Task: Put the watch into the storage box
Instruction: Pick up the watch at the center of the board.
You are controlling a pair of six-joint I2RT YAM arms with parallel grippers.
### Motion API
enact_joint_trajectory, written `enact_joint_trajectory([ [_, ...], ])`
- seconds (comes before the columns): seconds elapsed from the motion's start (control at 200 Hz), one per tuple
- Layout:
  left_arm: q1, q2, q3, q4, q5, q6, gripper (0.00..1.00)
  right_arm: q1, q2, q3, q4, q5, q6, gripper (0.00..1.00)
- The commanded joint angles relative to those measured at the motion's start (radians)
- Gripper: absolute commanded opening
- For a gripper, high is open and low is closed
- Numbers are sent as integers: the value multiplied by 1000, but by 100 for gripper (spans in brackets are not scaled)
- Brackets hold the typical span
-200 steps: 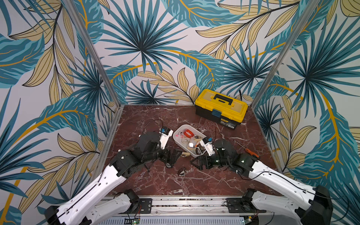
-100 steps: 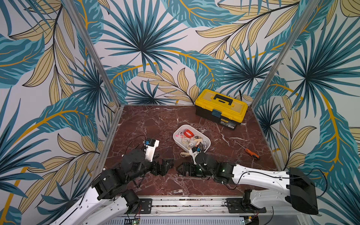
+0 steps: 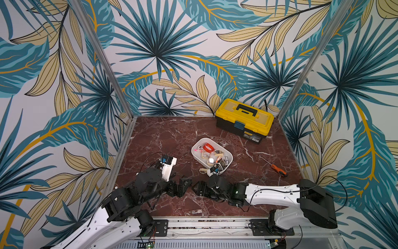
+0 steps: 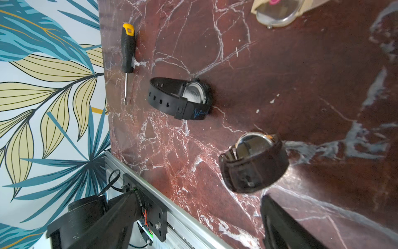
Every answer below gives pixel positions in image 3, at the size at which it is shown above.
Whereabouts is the purple white watch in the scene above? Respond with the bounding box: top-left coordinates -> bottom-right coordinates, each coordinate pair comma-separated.
223,156 -> 230,167

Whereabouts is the beige square-face watch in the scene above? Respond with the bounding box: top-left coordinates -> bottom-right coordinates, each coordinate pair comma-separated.
214,150 -> 224,157

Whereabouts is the red translucent watch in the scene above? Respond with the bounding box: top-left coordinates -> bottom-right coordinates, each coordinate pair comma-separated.
203,143 -> 215,153

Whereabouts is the pink white watch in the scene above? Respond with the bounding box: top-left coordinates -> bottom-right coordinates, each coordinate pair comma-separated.
194,146 -> 203,153

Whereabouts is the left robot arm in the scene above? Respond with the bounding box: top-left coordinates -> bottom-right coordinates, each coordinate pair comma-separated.
53,168 -> 192,249

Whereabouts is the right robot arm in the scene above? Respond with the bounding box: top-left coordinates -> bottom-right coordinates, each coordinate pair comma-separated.
192,175 -> 337,230

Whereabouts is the white plastic storage tray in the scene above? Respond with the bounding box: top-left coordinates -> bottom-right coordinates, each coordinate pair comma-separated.
191,138 -> 234,175

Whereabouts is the yellow black plastic toolbox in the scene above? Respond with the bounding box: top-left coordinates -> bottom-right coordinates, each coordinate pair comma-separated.
215,99 -> 274,144

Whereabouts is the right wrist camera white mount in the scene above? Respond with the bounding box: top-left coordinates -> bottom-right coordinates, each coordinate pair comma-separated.
207,165 -> 224,176

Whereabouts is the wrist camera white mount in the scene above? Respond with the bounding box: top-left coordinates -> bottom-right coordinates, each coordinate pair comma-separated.
207,165 -> 224,176
160,155 -> 177,182

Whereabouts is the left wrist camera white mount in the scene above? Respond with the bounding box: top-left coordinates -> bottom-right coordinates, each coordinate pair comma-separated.
160,155 -> 177,182

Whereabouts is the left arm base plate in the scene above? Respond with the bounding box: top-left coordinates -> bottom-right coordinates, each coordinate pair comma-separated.
139,220 -> 169,237

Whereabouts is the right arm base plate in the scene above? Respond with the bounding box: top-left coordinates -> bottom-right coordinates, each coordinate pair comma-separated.
248,219 -> 295,237

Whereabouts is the orange handled screwdriver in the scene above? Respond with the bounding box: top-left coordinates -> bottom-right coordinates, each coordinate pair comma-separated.
260,156 -> 288,177

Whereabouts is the aluminium front rail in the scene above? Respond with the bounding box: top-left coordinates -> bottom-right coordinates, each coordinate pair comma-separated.
73,217 -> 346,249

